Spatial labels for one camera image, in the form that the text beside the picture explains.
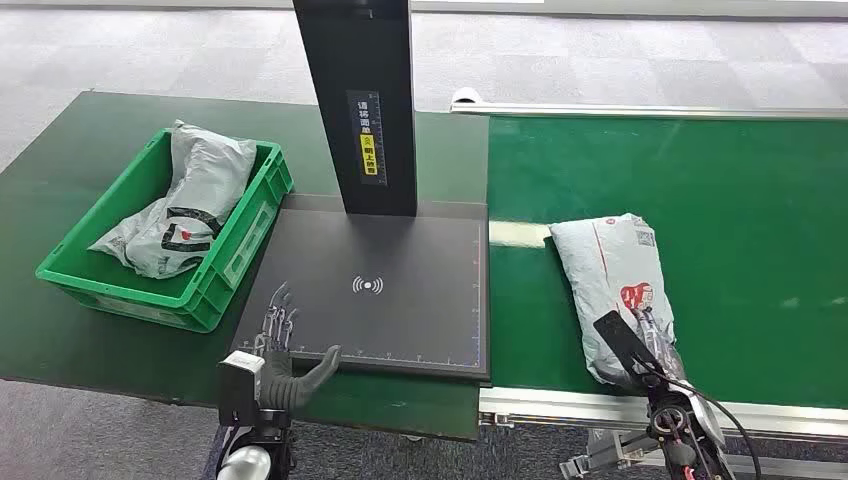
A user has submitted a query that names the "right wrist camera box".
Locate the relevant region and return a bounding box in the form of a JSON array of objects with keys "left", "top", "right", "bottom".
[{"left": 592, "top": 309, "right": 664, "bottom": 391}]

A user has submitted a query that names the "aluminium conveyor side rail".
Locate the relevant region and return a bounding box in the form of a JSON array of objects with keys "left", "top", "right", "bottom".
[
  {"left": 449, "top": 100, "right": 848, "bottom": 121},
  {"left": 477, "top": 386, "right": 848, "bottom": 444}
]

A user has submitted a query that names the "black scanner column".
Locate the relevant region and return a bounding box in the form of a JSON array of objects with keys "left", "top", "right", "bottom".
[{"left": 292, "top": 0, "right": 419, "bottom": 219}]

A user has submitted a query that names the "black and yellow label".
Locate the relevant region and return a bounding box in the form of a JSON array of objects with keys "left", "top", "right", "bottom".
[{"left": 345, "top": 89, "right": 390, "bottom": 187}]

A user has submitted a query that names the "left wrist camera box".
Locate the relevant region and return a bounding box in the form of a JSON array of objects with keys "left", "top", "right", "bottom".
[{"left": 217, "top": 351, "right": 267, "bottom": 429}]

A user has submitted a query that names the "black scanner base plate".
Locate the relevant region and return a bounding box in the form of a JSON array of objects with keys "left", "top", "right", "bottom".
[{"left": 228, "top": 193, "right": 492, "bottom": 384}]

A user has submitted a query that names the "metal conveyor bracket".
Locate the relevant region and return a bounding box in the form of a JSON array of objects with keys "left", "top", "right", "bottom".
[{"left": 558, "top": 429, "right": 664, "bottom": 480}]

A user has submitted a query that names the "grey package with black print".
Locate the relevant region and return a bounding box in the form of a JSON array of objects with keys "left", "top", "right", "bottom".
[{"left": 87, "top": 119, "right": 258, "bottom": 280}]

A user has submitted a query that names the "green conveyor belt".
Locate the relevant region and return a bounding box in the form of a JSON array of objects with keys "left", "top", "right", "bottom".
[{"left": 486, "top": 115, "right": 848, "bottom": 411}]

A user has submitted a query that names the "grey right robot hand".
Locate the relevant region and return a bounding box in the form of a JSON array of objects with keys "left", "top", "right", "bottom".
[{"left": 632, "top": 306, "right": 685, "bottom": 384}]

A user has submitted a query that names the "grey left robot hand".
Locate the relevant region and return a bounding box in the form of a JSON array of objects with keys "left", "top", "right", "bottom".
[{"left": 253, "top": 281, "right": 343, "bottom": 412}]

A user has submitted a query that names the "grey package with red print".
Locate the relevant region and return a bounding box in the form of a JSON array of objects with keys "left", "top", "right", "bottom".
[{"left": 548, "top": 212, "right": 688, "bottom": 390}]

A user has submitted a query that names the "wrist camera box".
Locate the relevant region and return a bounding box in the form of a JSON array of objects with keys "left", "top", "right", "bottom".
[
  {"left": 217, "top": 351, "right": 267, "bottom": 429},
  {"left": 592, "top": 309, "right": 664, "bottom": 391}
]

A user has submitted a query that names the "green plastic crate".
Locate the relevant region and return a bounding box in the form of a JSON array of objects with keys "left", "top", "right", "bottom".
[{"left": 36, "top": 127, "right": 295, "bottom": 335}]

